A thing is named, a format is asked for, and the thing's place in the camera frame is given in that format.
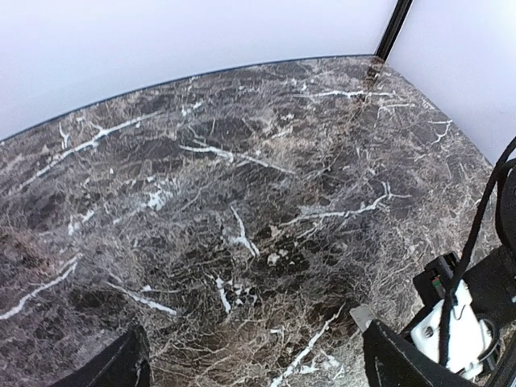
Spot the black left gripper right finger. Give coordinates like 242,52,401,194
363,320,473,387

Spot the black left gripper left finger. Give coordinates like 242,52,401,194
52,325,151,387

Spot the grey battery cover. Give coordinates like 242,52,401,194
350,304,375,332

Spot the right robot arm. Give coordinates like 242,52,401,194
462,140,515,386

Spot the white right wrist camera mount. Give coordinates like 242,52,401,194
405,252,500,381

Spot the black right corner frame post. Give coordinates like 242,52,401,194
375,0,413,61

